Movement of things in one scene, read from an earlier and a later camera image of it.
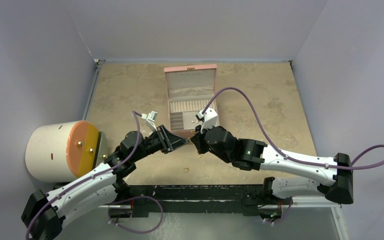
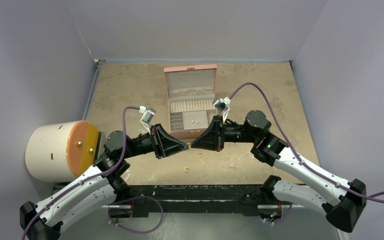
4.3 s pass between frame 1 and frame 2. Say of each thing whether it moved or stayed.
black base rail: stayed
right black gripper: moved
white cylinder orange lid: stayed
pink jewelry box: stayed
